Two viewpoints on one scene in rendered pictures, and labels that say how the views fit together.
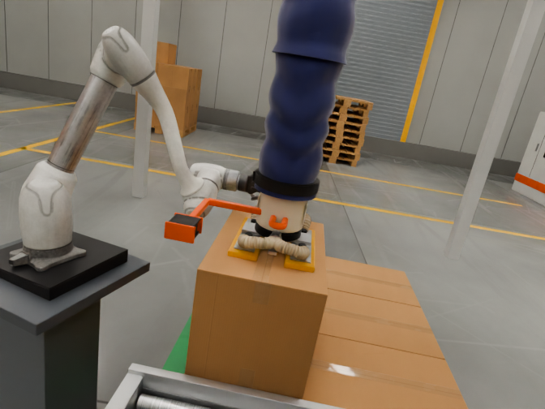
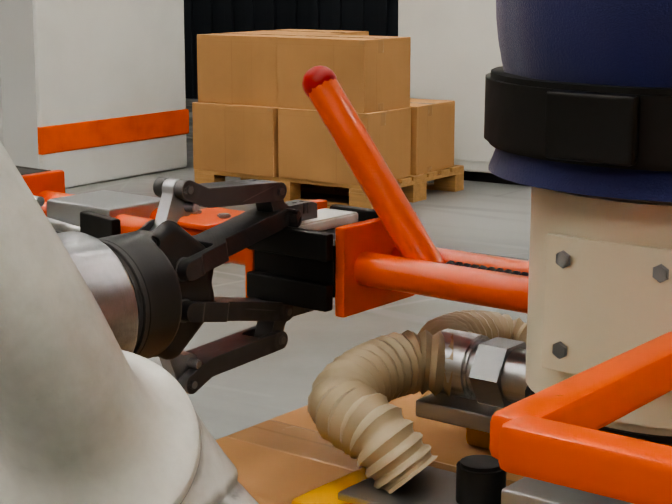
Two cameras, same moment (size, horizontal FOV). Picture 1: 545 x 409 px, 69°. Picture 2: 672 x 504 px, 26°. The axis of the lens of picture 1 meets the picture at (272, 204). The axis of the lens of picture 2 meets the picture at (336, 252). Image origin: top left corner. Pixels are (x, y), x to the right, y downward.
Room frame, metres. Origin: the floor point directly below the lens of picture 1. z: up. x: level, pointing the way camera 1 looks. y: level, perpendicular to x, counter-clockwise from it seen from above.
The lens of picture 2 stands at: (1.05, 0.74, 1.27)
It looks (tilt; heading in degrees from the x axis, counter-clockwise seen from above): 11 degrees down; 304
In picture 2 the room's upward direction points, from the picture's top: straight up
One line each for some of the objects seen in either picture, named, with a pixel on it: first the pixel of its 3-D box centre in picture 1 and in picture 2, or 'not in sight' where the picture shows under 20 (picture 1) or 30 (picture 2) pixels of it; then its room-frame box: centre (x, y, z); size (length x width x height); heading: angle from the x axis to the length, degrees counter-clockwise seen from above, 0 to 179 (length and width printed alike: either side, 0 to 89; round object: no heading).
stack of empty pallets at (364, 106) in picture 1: (336, 127); not in sight; (8.69, -1.06, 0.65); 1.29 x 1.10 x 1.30; 1
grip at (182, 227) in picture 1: (183, 227); not in sight; (1.06, 0.24, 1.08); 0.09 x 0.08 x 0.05; 87
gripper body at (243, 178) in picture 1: (249, 183); (148, 292); (1.62, 0.11, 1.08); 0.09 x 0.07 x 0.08; 87
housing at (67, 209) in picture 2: not in sight; (107, 227); (1.81, -0.06, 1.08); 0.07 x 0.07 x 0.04; 87
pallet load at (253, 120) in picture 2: not in sight; (329, 113); (5.78, -6.09, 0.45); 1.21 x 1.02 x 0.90; 1
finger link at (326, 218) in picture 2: not in sight; (310, 221); (1.61, -0.04, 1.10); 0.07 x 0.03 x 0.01; 87
